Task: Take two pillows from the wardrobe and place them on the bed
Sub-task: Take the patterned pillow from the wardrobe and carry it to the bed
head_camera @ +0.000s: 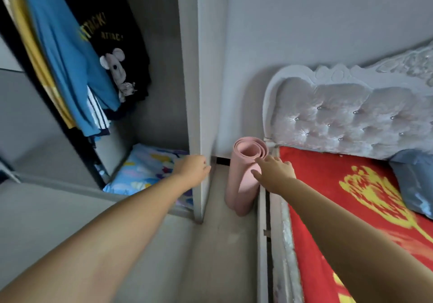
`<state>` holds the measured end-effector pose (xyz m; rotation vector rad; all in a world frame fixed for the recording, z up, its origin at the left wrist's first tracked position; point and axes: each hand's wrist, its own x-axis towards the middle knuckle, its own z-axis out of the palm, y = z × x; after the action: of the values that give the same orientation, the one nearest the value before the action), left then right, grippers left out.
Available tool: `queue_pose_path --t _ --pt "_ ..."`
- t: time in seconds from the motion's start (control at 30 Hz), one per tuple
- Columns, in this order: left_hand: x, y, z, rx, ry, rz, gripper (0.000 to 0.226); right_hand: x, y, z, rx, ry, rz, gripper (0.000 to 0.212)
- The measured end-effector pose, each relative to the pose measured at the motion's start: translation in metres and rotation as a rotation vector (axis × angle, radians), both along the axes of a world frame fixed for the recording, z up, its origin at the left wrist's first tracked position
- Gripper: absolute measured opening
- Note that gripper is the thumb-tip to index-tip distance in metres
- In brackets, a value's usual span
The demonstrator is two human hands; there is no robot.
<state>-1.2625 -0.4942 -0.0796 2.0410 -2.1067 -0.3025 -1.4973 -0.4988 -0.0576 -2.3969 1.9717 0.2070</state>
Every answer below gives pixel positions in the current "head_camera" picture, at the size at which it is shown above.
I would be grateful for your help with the grey wooden wardrobe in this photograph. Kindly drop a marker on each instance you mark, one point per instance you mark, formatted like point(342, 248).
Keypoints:
point(187, 76)

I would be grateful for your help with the blue hanging garment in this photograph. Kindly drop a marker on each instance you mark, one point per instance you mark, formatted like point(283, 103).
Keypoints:
point(67, 59)

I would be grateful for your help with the plain blue-grey pillow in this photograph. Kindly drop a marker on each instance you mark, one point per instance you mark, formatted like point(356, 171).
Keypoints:
point(416, 184)

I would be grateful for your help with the yellow hanging garment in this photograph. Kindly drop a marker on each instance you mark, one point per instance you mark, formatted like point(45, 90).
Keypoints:
point(30, 42)

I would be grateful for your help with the person's right hand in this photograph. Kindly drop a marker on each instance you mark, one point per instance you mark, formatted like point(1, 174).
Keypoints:
point(275, 176)

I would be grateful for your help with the person's right forearm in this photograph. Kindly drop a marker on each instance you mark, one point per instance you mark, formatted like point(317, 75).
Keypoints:
point(338, 238)

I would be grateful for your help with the navy white striped garment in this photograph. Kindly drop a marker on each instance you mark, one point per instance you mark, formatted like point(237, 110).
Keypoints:
point(98, 116)

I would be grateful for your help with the red yellow floral blanket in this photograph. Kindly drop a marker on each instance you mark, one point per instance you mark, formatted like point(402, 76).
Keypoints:
point(314, 167)

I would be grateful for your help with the person's left hand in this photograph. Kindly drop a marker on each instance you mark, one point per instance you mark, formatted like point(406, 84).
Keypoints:
point(191, 172)

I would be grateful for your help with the colourful patterned pillow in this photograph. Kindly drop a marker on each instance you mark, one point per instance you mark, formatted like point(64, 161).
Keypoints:
point(142, 170)

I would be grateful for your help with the black printed t-shirt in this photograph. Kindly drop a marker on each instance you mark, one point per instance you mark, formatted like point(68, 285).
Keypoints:
point(118, 15)

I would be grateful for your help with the pink rolled mat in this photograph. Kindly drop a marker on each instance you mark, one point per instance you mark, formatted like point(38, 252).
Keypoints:
point(242, 184)

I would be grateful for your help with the person's left forearm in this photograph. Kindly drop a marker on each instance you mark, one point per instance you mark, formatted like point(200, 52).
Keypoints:
point(101, 245)

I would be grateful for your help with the bed with white tufted headboard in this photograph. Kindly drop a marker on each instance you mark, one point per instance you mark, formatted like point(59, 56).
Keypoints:
point(338, 110)

